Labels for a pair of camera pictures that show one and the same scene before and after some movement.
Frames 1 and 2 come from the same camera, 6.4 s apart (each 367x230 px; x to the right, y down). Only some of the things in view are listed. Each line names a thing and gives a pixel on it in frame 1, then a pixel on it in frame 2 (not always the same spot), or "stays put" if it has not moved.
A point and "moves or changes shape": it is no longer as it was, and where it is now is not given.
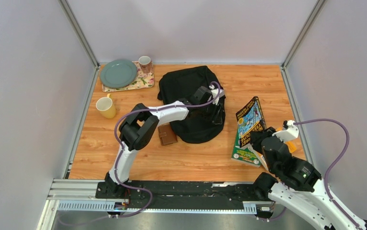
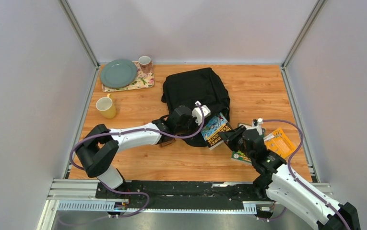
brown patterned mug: [146, 64] stays put
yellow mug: [106, 106] stays put
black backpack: [203, 123] moves or changes shape
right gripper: [255, 136] to [230, 137]
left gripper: [217, 117] to [193, 119]
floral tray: [142, 80] stays put
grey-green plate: [118, 74] stays put
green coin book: [245, 156] stays put
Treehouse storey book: [250, 119] to [210, 132]
